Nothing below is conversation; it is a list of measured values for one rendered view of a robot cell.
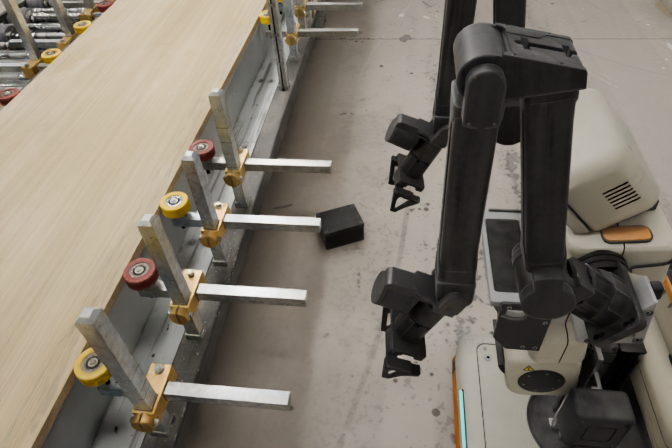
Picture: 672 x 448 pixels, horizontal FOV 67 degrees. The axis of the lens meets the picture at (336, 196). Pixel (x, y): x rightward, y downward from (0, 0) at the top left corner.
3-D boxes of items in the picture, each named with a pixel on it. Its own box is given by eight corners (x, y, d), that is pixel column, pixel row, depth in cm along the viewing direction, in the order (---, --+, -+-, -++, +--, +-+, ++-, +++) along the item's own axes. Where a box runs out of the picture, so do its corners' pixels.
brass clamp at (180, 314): (209, 282, 136) (204, 270, 132) (193, 326, 126) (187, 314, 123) (187, 280, 137) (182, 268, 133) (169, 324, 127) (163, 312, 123)
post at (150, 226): (208, 335, 141) (157, 211, 108) (205, 347, 138) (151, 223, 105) (196, 334, 141) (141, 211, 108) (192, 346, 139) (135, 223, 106)
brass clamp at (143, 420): (180, 375, 120) (174, 364, 116) (159, 434, 110) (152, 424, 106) (155, 373, 120) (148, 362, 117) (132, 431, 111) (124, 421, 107)
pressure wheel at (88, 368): (94, 410, 113) (73, 384, 105) (91, 379, 118) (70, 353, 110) (131, 394, 115) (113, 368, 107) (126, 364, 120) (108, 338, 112)
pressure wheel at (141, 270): (136, 312, 131) (120, 284, 123) (137, 288, 137) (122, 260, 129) (168, 304, 132) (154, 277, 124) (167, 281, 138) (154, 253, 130)
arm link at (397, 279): (471, 303, 77) (467, 259, 83) (402, 279, 75) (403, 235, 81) (432, 340, 85) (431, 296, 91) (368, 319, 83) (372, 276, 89)
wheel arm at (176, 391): (292, 398, 114) (290, 389, 111) (289, 414, 111) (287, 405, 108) (109, 382, 119) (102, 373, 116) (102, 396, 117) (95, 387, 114)
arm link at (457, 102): (519, 71, 50) (505, 22, 58) (458, 71, 51) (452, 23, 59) (472, 321, 79) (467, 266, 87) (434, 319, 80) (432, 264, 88)
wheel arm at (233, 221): (321, 226, 148) (320, 216, 145) (320, 235, 145) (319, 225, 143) (178, 220, 153) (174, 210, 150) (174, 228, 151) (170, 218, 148)
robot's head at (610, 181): (631, 129, 95) (590, 75, 89) (672, 208, 80) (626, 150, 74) (559, 167, 103) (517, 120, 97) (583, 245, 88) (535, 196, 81)
